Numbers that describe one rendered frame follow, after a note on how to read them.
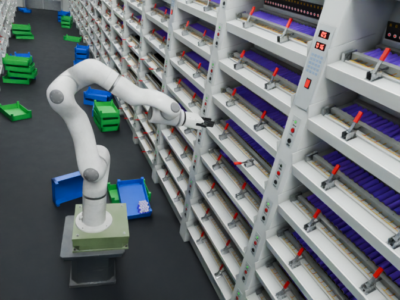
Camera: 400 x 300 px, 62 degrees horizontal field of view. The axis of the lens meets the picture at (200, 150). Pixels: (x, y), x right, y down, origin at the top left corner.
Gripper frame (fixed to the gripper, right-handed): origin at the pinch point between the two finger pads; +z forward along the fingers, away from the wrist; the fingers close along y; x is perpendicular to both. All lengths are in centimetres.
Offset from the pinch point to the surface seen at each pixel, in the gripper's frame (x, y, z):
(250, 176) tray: -9.6, 33.6, 9.3
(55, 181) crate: -90, -75, -55
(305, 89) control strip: 36, 49, 0
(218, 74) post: 21.0, -15.4, 5.3
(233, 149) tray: -7.5, 12.6, 11.3
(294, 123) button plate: 24, 49, 3
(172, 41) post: 21, -85, 5
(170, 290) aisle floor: -100, 19, 3
